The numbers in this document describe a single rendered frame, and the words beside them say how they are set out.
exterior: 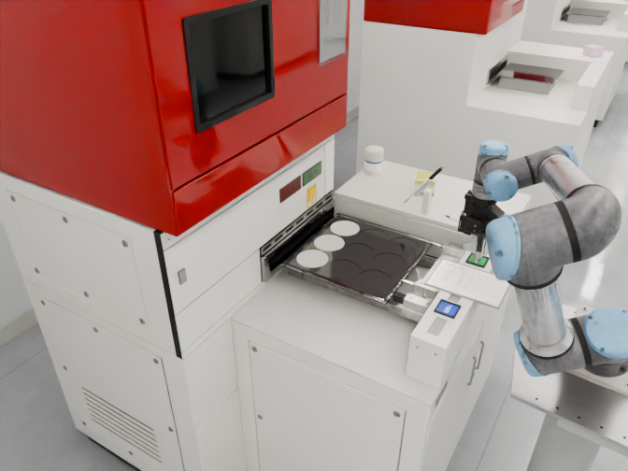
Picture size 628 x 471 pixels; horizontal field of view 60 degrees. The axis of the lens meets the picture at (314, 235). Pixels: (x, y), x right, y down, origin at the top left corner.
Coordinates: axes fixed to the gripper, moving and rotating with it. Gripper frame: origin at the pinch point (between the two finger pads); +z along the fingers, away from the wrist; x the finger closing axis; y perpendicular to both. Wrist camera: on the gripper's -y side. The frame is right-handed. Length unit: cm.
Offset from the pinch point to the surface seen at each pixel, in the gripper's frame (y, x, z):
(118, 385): 92, 66, 44
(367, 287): 26.2, 21.0, 7.7
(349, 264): 36.3, 13.8, 7.7
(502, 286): -8.9, 9.0, 1.3
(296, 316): 42, 35, 16
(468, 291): -1.6, 15.8, 1.3
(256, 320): 51, 43, 16
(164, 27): 54, 61, -70
